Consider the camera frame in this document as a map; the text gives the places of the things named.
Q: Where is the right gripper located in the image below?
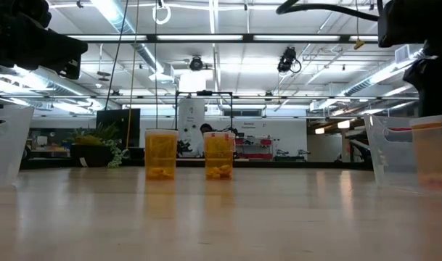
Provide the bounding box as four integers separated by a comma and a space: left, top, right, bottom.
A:
403, 43, 442, 126

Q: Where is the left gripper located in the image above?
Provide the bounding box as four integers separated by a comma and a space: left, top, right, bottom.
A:
0, 0, 89, 80

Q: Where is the amber bottle with orange pills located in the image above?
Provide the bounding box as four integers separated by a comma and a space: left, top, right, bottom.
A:
409, 115, 442, 192

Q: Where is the amber bottle with yellow pills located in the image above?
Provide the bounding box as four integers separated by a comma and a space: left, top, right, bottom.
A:
144, 128, 179, 181

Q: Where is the amber bottle with red marks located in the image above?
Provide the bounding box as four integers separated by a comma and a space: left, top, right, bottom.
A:
202, 131, 237, 181

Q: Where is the frosted clear plastic bin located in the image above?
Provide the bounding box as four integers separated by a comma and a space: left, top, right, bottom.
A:
0, 104, 36, 186

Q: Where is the black monitor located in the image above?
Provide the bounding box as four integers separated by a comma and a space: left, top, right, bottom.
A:
96, 107, 142, 149

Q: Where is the black plant pot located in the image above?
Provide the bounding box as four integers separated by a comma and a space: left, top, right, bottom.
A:
70, 144, 113, 168

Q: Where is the green potted plant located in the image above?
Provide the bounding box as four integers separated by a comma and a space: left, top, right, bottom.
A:
66, 123, 129, 170

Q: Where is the white machine panel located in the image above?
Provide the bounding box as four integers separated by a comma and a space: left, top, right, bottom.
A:
178, 98, 206, 157

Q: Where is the person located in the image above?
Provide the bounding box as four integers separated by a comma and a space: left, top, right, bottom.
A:
195, 123, 215, 157

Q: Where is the red shelf unit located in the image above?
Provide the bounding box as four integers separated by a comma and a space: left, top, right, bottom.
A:
234, 136, 279, 160

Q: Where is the black hanging cable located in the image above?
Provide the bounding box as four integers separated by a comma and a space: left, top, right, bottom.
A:
104, 0, 130, 109

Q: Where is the clear plastic bin with handle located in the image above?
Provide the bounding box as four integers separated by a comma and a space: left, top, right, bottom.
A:
364, 113, 442, 199

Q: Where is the black aluminium rig frame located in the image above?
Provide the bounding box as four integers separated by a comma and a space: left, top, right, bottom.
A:
20, 33, 380, 170

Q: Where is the thin dark hanging cable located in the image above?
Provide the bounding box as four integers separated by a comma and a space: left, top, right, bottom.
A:
154, 0, 159, 130

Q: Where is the white cable ring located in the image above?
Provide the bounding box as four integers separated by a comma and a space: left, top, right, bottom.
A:
152, 0, 172, 25

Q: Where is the round black overhead camera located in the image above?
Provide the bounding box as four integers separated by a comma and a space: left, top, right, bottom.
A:
189, 56, 204, 72

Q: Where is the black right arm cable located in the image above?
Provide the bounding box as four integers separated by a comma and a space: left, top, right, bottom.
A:
276, 2, 380, 22

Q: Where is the black camera with cable loop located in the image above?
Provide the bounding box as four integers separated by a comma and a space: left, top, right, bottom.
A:
277, 46, 302, 74

